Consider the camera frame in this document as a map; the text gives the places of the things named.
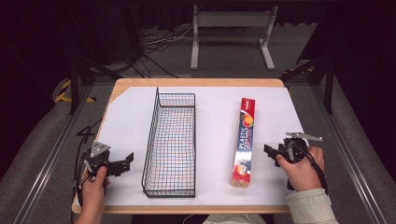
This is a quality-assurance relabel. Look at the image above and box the white metal stand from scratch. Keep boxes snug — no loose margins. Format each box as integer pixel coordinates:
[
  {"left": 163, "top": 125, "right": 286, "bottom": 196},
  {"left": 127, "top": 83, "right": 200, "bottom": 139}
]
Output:
[{"left": 190, "top": 4, "right": 279, "bottom": 72}]

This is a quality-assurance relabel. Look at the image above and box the white paper sheet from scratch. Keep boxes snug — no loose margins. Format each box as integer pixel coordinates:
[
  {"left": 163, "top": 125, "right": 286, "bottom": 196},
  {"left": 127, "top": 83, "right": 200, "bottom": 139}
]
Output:
[{"left": 95, "top": 86, "right": 305, "bottom": 207}]

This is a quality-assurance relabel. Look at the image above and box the right hand-held gripper black cable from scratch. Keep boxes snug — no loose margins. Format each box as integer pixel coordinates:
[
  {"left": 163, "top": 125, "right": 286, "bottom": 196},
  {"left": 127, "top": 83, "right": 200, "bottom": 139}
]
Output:
[{"left": 298, "top": 145, "right": 330, "bottom": 196}]

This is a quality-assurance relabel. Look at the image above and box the person's beige clothing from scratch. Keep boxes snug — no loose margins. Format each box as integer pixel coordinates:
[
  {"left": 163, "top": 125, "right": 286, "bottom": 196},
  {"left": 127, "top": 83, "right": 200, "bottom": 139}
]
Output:
[{"left": 202, "top": 213, "right": 260, "bottom": 224}]

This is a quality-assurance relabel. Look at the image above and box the black wire basket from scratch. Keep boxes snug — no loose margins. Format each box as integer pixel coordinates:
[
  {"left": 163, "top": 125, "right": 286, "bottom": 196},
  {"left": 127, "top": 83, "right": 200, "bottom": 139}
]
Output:
[{"left": 141, "top": 87, "right": 197, "bottom": 199}]

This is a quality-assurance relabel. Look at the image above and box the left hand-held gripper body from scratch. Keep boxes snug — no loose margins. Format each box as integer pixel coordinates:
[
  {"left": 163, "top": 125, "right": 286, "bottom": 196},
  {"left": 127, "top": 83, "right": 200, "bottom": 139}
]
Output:
[{"left": 83, "top": 141, "right": 111, "bottom": 181}]

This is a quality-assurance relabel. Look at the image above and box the person's right hand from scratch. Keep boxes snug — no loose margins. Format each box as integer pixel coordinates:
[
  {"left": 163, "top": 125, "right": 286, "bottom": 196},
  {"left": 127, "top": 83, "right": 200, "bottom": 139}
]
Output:
[{"left": 276, "top": 146, "right": 326, "bottom": 193}]

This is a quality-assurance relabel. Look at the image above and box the black metal stand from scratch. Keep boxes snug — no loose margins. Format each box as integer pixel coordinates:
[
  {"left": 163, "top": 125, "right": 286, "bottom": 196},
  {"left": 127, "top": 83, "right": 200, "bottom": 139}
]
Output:
[
  {"left": 67, "top": 55, "right": 123, "bottom": 116},
  {"left": 279, "top": 55, "right": 336, "bottom": 116}
]

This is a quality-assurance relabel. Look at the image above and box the left hand-held gripper black cable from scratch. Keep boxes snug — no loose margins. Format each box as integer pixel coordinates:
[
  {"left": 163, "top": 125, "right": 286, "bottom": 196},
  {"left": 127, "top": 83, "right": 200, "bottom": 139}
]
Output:
[{"left": 72, "top": 117, "right": 105, "bottom": 208}]

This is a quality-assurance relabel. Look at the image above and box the hand-held gripper black cable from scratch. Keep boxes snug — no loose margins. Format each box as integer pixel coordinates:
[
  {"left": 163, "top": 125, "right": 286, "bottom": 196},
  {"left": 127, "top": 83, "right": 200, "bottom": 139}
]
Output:
[
  {"left": 72, "top": 117, "right": 105, "bottom": 208},
  {"left": 298, "top": 145, "right": 330, "bottom": 196}
]

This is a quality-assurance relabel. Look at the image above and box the red plastic wrap box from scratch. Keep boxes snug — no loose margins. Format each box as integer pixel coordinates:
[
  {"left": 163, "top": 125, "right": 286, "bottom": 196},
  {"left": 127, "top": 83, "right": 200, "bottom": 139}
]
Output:
[{"left": 230, "top": 97, "right": 257, "bottom": 189}]

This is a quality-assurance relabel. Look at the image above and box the yellow black hazard tape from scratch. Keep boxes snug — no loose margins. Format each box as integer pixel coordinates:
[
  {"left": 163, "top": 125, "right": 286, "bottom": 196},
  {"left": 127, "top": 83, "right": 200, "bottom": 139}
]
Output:
[{"left": 53, "top": 78, "right": 97, "bottom": 104}]

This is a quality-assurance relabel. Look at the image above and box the person's left hand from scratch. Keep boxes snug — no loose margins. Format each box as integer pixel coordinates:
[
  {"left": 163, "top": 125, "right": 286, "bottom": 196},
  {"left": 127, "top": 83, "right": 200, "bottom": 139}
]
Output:
[{"left": 80, "top": 166, "right": 111, "bottom": 209}]

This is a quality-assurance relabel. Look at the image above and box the aluminium floor rail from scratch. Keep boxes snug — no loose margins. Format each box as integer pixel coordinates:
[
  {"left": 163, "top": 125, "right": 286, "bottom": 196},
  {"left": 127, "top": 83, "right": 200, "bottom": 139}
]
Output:
[
  {"left": 311, "top": 85, "right": 389, "bottom": 224},
  {"left": 12, "top": 83, "right": 94, "bottom": 224}
]

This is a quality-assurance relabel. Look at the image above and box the bundle of floor cables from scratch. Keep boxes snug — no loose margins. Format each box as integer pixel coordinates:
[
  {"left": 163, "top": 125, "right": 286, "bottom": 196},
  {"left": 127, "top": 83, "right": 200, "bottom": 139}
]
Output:
[{"left": 124, "top": 25, "right": 250, "bottom": 79}]

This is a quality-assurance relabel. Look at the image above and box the wooden table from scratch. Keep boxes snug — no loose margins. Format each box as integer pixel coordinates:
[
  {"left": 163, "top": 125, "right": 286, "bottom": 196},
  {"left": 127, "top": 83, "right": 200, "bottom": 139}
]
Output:
[{"left": 71, "top": 77, "right": 305, "bottom": 216}]

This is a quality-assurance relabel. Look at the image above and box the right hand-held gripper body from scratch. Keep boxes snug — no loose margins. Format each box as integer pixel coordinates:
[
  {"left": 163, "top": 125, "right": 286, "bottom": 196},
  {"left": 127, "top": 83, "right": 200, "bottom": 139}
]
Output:
[{"left": 281, "top": 132, "right": 324, "bottom": 164}]

